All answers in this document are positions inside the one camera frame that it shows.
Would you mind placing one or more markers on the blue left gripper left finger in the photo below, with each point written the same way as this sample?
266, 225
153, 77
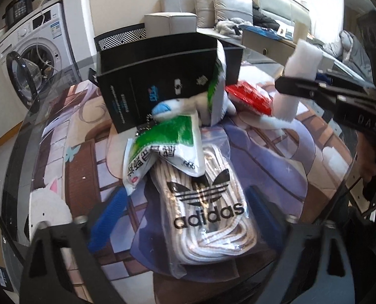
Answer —
103, 219

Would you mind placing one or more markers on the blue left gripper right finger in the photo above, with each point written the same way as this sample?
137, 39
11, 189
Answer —
269, 218

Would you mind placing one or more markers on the white foam block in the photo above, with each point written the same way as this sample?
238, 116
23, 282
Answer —
301, 65

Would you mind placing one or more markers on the adidas bag of laces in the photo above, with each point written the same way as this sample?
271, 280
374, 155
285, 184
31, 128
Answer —
195, 229

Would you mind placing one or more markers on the green white medicine pack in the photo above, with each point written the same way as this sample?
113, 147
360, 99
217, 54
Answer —
176, 141

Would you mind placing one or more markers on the red snack packet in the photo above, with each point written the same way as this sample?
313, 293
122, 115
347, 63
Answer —
251, 97

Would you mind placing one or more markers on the white medicine sachet pack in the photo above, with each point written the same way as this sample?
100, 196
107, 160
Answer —
216, 88

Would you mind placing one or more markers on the person's right hand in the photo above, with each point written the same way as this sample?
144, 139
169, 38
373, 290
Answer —
366, 156

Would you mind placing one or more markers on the grey down jacket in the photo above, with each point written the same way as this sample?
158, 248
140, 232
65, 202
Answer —
347, 49

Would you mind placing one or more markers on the anime printed desk mat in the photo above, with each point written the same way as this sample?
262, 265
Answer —
299, 166

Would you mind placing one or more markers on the beige side cabinet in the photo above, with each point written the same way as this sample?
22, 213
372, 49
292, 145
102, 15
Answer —
278, 51

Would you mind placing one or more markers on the blue book on cabinet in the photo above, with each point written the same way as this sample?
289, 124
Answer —
267, 32

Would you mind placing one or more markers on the black jacket on sofa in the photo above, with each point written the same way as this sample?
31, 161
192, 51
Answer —
261, 20

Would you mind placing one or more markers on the black open storage box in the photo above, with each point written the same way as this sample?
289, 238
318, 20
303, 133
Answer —
133, 78

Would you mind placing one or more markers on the grey fluffy clothing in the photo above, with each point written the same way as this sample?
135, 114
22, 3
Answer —
232, 26

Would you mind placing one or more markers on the grey cushion right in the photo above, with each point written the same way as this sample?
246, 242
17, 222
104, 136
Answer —
226, 9

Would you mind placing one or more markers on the grey cushion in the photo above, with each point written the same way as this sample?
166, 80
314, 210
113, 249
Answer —
205, 12
226, 9

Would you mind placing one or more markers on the beige sofa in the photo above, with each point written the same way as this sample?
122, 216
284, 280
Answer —
178, 16

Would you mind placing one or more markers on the grey cushion left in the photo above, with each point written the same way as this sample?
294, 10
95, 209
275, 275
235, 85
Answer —
205, 12

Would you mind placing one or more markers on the white front-load washing machine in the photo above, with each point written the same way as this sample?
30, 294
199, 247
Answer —
37, 52

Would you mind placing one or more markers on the black white patterned chair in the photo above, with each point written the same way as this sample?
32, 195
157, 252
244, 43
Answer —
120, 36

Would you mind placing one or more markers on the black electric pressure cooker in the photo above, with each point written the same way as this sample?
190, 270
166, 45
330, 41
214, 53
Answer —
16, 10

